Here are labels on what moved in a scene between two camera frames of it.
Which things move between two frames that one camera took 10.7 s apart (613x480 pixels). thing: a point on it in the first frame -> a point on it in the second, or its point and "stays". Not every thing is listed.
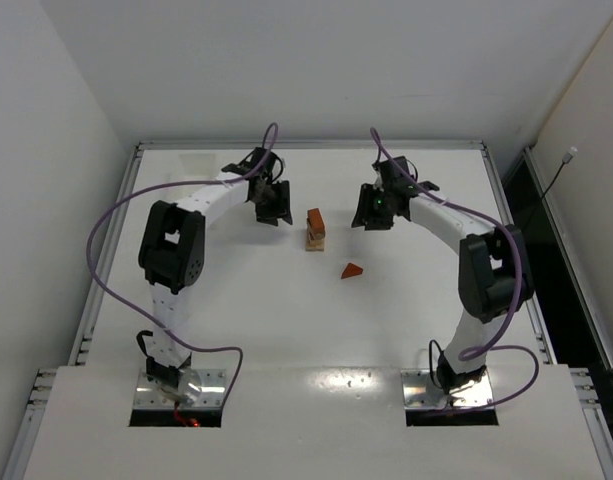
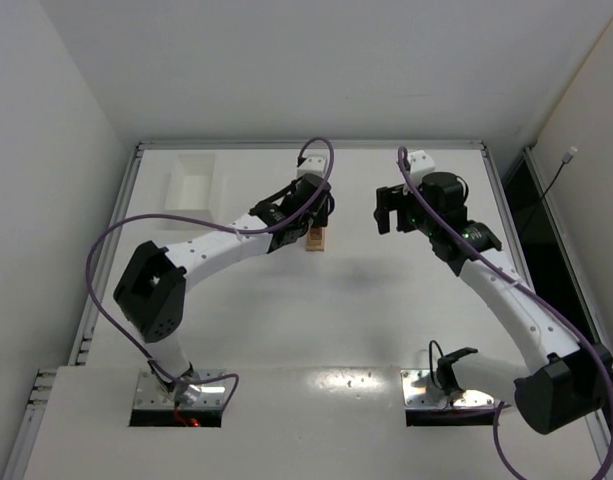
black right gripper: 368,206 -> 389,204
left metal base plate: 212,394 stays
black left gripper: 274,201 -> 319,211
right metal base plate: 420,392 stays
